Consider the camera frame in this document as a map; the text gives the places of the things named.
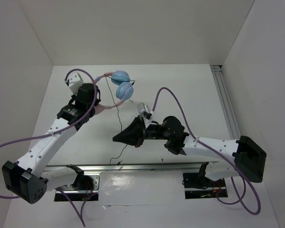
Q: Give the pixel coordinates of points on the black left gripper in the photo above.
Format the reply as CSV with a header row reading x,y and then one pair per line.
x,y
97,101

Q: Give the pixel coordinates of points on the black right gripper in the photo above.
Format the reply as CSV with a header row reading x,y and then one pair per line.
x,y
134,134

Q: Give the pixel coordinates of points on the pink and blue cat-ear headphones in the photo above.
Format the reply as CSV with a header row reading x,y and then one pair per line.
x,y
124,91

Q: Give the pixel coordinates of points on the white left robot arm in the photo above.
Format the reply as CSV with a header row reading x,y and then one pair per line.
x,y
26,177

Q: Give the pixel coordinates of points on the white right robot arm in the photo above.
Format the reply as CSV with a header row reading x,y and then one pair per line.
x,y
228,158

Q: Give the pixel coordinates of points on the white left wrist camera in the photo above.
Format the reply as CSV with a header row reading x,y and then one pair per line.
x,y
74,81

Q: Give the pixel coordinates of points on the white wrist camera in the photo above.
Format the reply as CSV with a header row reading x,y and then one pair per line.
x,y
145,113
74,81

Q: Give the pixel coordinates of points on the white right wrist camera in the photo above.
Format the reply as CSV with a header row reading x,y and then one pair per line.
x,y
145,113

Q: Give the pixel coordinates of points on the aluminium rail at table front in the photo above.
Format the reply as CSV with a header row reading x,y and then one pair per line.
x,y
124,167

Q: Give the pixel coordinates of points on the aluminium rail at table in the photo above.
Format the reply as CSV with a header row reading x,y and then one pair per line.
x,y
225,101
124,167

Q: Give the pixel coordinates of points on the aluminium rail at table right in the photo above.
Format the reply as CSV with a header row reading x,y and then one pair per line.
x,y
225,101

